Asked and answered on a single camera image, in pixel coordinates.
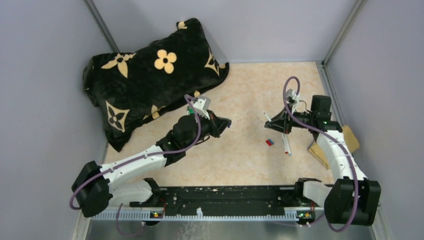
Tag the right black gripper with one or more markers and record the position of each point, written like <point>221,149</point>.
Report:
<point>280,123</point>

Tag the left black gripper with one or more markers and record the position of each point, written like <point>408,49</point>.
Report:
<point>214,123</point>

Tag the white red-tip pen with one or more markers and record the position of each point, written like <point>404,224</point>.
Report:
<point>284,143</point>

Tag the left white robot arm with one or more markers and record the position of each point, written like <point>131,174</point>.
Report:
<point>98,186</point>

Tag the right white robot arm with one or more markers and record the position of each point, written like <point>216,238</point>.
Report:
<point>353,199</point>

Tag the white light-blue pen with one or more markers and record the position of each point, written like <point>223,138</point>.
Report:
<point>288,145</point>

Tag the black floral plush blanket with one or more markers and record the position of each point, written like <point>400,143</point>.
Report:
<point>134,88</point>

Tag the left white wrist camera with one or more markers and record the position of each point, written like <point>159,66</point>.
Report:
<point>201,106</point>

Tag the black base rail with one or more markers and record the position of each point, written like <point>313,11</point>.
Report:
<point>227,201</point>

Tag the grey cable duct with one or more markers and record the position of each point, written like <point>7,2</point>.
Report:
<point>146,215</point>

